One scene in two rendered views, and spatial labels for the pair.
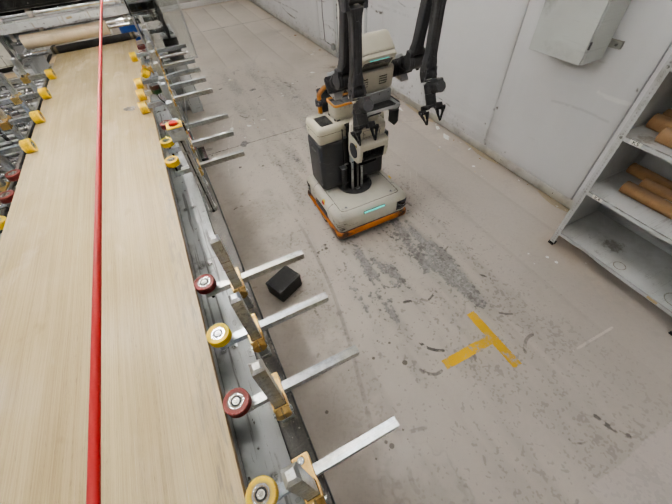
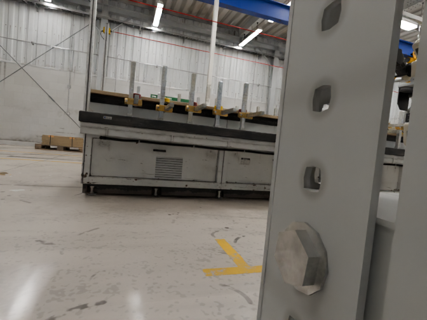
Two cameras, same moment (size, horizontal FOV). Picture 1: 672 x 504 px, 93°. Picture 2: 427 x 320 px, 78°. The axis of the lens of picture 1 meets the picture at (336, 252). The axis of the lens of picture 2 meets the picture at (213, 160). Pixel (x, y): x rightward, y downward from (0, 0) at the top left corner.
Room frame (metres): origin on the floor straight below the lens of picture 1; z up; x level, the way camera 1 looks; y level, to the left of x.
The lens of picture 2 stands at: (0.71, -2.05, 0.53)
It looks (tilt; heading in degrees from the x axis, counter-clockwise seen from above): 3 degrees down; 94
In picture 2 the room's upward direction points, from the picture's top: 5 degrees clockwise
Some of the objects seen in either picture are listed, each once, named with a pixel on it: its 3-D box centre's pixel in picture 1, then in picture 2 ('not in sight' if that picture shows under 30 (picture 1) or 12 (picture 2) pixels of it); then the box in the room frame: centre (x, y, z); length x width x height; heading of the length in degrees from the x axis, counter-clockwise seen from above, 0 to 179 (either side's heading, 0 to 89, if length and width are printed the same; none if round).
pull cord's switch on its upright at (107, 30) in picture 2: not in sight; (104, 73); (-0.85, 0.94, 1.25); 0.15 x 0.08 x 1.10; 22
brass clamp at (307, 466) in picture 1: (308, 482); (164, 108); (0.11, 0.14, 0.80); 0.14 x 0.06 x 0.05; 22
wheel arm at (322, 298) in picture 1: (275, 319); (225, 112); (0.62, 0.25, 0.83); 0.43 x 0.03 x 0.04; 112
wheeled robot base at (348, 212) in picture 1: (354, 194); not in sight; (2.14, -0.20, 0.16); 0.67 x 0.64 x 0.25; 22
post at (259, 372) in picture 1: (275, 396); (191, 101); (0.32, 0.22, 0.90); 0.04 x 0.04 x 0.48; 22
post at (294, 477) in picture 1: (306, 486); (162, 94); (0.09, 0.13, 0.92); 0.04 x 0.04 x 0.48; 22
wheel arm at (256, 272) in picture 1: (256, 273); (251, 115); (0.85, 0.35, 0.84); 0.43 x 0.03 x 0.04; 112
